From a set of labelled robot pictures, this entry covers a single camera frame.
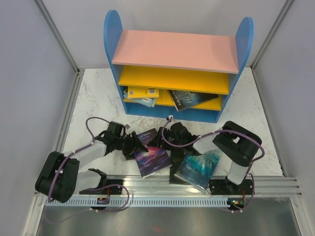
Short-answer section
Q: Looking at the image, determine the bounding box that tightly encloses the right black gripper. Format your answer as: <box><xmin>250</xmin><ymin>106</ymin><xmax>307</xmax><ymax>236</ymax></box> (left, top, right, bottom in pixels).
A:
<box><xmin>148</xmin><ymin>127</ymin><xmax>184</xmax><ymax>151</ymax></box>

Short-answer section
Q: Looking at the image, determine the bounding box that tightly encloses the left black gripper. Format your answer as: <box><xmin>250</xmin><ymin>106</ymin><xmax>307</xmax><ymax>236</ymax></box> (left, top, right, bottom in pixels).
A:
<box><xmin>114</xmin><ymin>131</ymin><xmax>149</xmax><ymax>160</ymax></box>

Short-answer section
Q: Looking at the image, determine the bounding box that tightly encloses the purple Robinson Crusoe book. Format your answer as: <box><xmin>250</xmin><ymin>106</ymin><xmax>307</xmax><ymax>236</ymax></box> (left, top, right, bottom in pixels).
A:
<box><xmin>134</xmin><ymin>128</ymin><xmax>172</xmax><ymax>178</ymax></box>

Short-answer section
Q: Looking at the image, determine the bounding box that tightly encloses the light blue book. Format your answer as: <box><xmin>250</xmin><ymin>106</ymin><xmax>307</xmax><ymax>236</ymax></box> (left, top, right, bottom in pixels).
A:
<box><xmin>124</xmin><ymin>93</ymin><xmax>157</xmax><ymax>108</ymax></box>

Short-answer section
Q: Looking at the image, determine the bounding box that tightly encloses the blue ocean cover book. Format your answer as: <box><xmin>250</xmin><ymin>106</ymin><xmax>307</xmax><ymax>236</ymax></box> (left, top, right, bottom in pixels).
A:
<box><xmin>174</xmin><ymin>149</ymin><xmax>223</xmax><ymax>192</ymax></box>

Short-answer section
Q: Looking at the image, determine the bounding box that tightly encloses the dark blue starry book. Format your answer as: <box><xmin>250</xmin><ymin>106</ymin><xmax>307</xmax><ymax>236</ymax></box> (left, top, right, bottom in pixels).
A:
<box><xmin>168</xmin><ymin>90</ymin><xmax>219</xmax><ymax>112</ymax></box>

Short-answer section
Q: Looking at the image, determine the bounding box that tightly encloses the yellow book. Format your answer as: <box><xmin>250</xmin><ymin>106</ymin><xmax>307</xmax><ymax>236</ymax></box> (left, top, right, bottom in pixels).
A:
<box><xmin>127</xmin><ymin>86</ymin><xmax>160</xmax><ymax>99</ymax></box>

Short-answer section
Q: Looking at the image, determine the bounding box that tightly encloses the green forest cover book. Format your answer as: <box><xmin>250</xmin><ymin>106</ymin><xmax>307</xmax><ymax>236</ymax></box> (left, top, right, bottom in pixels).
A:
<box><xmin>123</xmin><ymin>87</ymin><xmax>128</xmax><ymax>99</ymax></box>

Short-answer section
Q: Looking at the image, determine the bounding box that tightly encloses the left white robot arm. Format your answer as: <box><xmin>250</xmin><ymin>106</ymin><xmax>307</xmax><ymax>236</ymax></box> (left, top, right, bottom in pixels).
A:
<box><xmin>35</xmin><ymin>119</ymin><xmax>148</xmax><ymax>203</ymax></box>

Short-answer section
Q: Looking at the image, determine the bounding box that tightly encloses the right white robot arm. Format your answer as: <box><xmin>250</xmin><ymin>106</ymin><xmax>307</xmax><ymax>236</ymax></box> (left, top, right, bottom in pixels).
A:
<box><xmin>148</xmin><ymin>121</ymin><xmax>263</xmax><ymax>195</ymax></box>

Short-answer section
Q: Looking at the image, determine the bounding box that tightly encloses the black book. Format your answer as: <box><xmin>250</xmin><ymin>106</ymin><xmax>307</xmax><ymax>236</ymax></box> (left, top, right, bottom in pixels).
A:
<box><xmin>169</xmin><ymin>148</ymin><xmax>187</xmax><ymax>185</ymax></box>

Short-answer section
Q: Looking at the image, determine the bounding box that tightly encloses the blue pink yellow bookshelf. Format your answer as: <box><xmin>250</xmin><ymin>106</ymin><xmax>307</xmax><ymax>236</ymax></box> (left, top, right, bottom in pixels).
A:
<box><xmin>103</xmin><ymin>10</ymin><xmax>254</xmax><ymax>123</ymax></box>

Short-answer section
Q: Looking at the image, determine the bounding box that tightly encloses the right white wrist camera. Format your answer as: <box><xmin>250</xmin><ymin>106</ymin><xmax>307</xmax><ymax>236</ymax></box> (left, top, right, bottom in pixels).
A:
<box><xmin>166</xmin><ymin>115</ymin><xmax>174</xmax><ymax>121</ymax></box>

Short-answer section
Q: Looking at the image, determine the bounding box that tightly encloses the aluminium mounting rail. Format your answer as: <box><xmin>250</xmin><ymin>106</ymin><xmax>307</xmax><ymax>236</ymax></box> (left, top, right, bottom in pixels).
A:
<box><xmin>34</xmin><ymin>173</ymin><xmax>303</xmax><ymax>197</ymax></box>

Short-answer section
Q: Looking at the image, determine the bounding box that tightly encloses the white slotted cable duct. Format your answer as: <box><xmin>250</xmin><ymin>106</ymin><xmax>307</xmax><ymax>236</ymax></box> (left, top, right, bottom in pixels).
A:
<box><xmin>45</xmin><ymin>196</ymin><xmax>230</xmax><ymax>207</ymax></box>

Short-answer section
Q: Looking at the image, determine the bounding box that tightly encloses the left aluminium corner post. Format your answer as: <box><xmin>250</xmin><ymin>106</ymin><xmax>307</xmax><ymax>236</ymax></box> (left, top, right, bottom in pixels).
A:
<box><xmin>33</xmin><ymin>0</ymin><xmax>80</xmax><ymax>75</ymax></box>

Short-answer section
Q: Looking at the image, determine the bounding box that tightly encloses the aluminium corner post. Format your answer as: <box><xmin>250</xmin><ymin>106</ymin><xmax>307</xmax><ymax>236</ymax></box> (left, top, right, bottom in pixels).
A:
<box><xmin>251</xmin><ymin>0</ymin><xmax>295</xmax><ymax>70</ymax></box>
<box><xmin>33</xmin><ymin>0</ymin><xmax>80</xmax><ymax>75</ymax></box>

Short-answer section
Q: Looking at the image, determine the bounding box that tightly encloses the right aluminium corner post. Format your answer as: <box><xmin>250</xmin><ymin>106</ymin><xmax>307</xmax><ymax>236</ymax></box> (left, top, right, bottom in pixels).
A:
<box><xmin>251</xmin><ymin>0</ymin><xmax>295</xmax><ymax>70</ymax></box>

